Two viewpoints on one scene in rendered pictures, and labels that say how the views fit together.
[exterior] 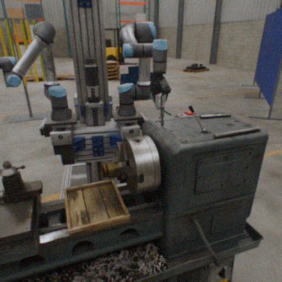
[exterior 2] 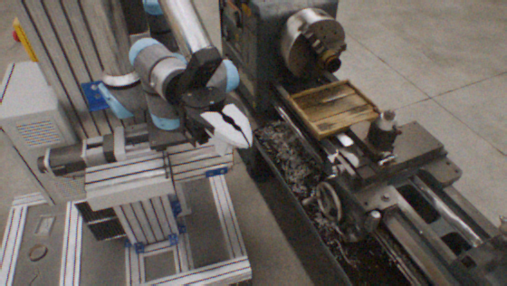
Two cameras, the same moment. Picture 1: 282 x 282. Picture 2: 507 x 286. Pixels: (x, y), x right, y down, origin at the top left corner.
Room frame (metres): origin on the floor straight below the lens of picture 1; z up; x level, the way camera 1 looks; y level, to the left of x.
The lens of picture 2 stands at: (1.54, 1.51, 1.95)
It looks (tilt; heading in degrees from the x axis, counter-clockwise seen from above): 45 degrees down; 265
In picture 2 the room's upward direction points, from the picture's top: straight up
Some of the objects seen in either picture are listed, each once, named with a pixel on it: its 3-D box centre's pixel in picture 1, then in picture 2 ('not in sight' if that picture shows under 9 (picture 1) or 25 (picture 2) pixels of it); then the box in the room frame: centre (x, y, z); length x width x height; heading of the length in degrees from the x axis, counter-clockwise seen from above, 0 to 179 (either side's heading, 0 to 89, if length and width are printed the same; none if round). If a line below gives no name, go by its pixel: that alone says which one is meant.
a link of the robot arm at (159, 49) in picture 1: (160, 51); not in sight; (1.35, -0.10, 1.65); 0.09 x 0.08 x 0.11; 9
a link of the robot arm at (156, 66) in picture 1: (158, 66); not in sight; (1.34, -0.10, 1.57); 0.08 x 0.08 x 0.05
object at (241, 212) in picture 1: (190, 233); (268, 103); (1.30, -0.34, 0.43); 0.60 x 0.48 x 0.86; 110
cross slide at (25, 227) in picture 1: (15, 209); (387, 152); (0.95, 0.62, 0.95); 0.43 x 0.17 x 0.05; 20
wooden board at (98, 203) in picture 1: (94, 203); (334, 107); (1.06, 0.26, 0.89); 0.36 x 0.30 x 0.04; 20
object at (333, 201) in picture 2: not in sight; (339, 205); (1.13, 0.72, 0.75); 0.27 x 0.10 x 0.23; 110
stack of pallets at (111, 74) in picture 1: (103, 70); not in sight; (10.77, 1.64, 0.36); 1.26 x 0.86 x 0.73; 121
